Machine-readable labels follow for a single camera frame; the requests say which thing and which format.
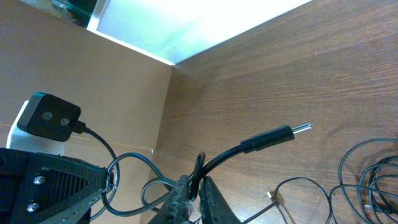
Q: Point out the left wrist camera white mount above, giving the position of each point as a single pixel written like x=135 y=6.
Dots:
x=44 y=124

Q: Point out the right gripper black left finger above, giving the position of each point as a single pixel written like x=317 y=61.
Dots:
x=176 y=209

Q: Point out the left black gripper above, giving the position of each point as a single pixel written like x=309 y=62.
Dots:
x=50 y=189

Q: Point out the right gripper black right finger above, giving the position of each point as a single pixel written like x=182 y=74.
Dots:
x=214 y=208

